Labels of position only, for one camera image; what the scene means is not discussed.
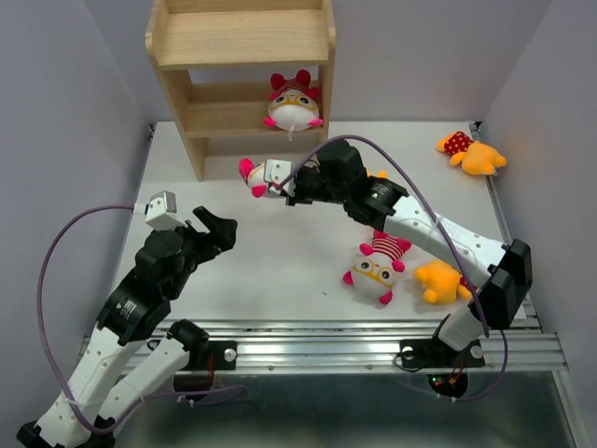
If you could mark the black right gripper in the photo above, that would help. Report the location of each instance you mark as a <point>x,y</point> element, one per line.
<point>295,198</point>

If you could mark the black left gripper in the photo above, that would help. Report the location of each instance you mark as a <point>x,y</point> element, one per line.
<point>222,238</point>

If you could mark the white pink striped plush toy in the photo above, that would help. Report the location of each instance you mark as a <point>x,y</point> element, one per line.
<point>253,177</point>

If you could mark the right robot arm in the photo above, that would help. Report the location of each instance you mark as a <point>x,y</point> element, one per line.
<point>500,274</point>

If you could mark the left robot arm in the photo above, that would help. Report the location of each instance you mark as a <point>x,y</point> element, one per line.
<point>98,398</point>

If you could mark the wooden shelf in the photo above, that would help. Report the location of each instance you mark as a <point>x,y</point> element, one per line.
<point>183,36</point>

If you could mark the orange plush toy face down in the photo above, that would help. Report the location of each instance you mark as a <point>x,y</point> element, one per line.
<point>442,284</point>

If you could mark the far orange plush toy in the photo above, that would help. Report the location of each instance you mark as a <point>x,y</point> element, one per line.
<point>474,157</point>

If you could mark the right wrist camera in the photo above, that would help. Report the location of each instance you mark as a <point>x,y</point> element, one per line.
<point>278,177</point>

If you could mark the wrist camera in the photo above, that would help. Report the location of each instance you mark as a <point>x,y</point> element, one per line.
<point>160,213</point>
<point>278,177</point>

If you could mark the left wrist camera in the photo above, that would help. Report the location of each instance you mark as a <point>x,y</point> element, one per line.
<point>160,213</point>

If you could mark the aluminium rail base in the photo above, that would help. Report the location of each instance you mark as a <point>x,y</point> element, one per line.
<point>278,293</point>

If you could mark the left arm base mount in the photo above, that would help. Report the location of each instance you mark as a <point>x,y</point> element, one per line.
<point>199,373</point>

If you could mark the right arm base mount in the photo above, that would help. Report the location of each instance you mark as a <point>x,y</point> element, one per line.
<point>446,367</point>

